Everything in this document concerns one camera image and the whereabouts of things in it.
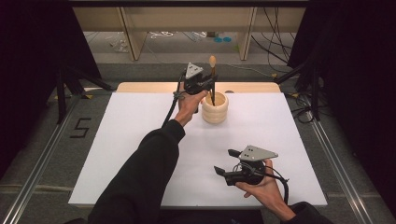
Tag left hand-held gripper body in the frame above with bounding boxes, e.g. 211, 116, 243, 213
182, 62, 210, 96

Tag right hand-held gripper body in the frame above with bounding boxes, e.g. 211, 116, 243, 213
223, 145, 279, 187

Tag cream ribbed brush holder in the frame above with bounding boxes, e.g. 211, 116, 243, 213
201, 91, 230, 125

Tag person's left hand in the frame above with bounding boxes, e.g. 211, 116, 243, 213
174, 89, 209, 127

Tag person's right hand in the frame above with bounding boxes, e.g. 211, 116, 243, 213
234, 159, 295, 221

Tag white table cover sheet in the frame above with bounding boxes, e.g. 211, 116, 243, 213
68, 91, 328, 208

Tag beige wooden desk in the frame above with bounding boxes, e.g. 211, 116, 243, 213
72, 7, 307, 62

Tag clear plastic bag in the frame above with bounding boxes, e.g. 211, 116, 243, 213
108, 38, 129, 53

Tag black metal stand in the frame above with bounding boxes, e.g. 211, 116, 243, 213
274, 59, 321, 122
55, 64, 114, 125

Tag black curtain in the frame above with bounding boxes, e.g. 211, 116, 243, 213
0, 0, 102, 178
288, 0, 396, 216

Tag left hand-held gripper cable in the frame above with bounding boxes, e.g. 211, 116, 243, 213
161, 72, 188, 129

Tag hand-held gripper cable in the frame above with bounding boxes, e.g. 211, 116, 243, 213
262, 166, 290, 206
161, 72, 188, 129

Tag right hand-held gripper cable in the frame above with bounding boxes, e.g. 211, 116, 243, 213
262, 166, 290, 206

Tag thin white floor cable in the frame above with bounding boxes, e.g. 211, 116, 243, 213
228, 63, 275, 78

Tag hanging black cables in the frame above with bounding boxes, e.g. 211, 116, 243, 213
250, 7, 293, 64

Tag black floor cables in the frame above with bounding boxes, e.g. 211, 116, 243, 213
284, 92, 316, 124

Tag aluminium floor rail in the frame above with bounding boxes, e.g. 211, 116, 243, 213
0, 92, 82, 224
311, 119, 375, 224

